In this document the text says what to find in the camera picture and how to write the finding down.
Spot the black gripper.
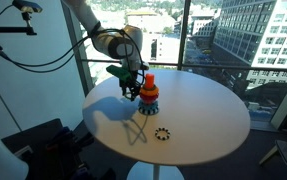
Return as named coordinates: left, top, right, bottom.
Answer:
left=117, top=66, right=142, bottom=101

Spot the green toy ring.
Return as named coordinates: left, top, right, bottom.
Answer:
left=125, top=89, right=141, bottom=102

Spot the black white striped stacker base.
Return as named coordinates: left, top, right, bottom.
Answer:
left=138, top=109, right=159, bottom=117

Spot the window handrail bar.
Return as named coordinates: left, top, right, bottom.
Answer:
left=81, top=58, right=287, bottom=73

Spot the black equipment clutter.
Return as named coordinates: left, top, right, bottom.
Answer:
left=1, top=117, right=117, bottom=180

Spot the orange toy ring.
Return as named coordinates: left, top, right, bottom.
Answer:
left=139, top=85, right=160, bottom=98

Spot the red toy ring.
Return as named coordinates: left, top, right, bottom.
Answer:
left=139, top=93, right=160, bottom=106

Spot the orange stacker post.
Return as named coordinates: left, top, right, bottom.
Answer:
left=144, top=73, right=156, bottom=90

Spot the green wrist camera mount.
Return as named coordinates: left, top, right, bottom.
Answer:
left=105, top=64, right=133, bottom=83

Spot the blue toy ring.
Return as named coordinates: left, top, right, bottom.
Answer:
left=137, top=100, right=160, bottom=114

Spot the small black white ring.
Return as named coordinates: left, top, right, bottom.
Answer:
left=154, top=127, right=171, bottom=141

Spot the camera on stand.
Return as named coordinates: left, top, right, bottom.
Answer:
left=11, top=0, right=44, bottom=14

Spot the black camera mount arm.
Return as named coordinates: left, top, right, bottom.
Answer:
left=0, top=12, right=38, bottom=37

